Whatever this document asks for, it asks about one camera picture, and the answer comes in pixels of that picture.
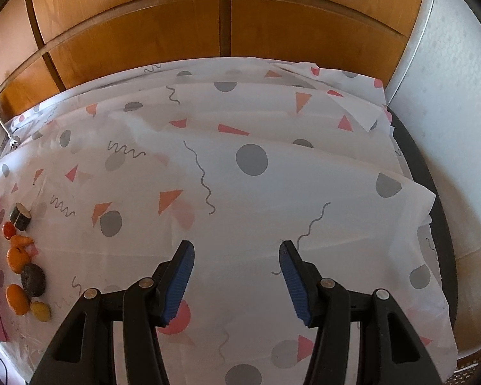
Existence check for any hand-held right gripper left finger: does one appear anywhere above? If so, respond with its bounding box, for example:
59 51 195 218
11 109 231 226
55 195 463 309
30 241 195 385

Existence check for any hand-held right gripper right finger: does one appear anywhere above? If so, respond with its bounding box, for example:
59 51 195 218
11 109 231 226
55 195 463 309
278 241 443 385

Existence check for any small yellowish plum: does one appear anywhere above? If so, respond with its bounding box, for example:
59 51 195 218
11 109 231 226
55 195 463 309
30 301 52 322

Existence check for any dark brown passion fruit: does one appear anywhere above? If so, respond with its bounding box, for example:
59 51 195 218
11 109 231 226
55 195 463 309
20 264 46 294

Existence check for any orange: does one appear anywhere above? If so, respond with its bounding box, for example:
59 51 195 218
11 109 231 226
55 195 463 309
5 284 29 315
6 246 30 271

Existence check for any cut dark-skinned beige chunk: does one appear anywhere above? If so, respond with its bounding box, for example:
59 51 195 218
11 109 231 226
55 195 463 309
9 202 33 232

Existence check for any white patterned tablecloth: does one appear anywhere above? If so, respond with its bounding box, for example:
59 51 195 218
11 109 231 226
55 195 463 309
0 58 460 385

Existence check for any white power cable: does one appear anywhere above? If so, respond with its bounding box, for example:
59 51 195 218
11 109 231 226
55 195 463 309
0 92 21 147

